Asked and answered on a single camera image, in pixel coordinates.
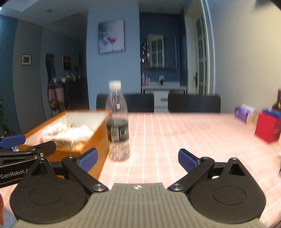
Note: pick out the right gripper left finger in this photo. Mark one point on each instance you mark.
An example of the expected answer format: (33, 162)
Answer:
(88, 159)

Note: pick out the black chair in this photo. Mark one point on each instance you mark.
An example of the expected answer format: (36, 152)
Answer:
(136, 103)
(189, 103)

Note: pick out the dark brown glass bottle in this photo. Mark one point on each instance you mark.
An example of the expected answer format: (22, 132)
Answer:
(277, 105)

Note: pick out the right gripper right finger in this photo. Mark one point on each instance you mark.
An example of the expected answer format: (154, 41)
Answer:
(187, 160)

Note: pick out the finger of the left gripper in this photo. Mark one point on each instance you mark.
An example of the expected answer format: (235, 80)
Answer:
(12, 141)
(43, 149)

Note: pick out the person's left hand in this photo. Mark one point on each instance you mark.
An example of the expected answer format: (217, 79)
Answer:
(1, 211)

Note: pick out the black chair right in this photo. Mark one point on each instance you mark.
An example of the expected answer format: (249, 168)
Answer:
(189, 103)

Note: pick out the pink white crochet toy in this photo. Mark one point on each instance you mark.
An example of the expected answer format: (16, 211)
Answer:
(51, 131)

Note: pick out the black chair left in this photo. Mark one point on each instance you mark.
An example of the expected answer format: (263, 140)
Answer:
(136, 103)

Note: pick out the purple tissue pack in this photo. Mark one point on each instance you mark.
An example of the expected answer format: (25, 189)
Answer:
(246, 113)

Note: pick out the clear plastic water bottle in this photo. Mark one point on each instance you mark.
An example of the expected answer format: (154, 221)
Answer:
(117, 123)

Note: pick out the white glass panel door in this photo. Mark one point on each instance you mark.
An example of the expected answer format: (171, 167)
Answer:
(200, 48)

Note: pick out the white ruffled cloth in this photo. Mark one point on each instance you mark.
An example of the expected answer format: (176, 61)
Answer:
(73, 136)

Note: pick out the orange cardboard box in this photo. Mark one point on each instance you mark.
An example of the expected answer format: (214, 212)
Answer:
(95, 120)

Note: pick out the wine glass wall painting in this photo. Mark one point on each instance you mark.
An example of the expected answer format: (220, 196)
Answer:
(111, 36)

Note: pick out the white cabinet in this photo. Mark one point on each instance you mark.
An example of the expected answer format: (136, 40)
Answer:
(160, 93)

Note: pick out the small framed wall picture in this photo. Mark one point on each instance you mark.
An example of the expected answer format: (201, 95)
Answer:
(25, 59)

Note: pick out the pink checkered tablecloth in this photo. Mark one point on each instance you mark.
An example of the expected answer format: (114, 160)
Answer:
(164, 146)

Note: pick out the red gift bag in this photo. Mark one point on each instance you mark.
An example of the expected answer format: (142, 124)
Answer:
(268, 125)

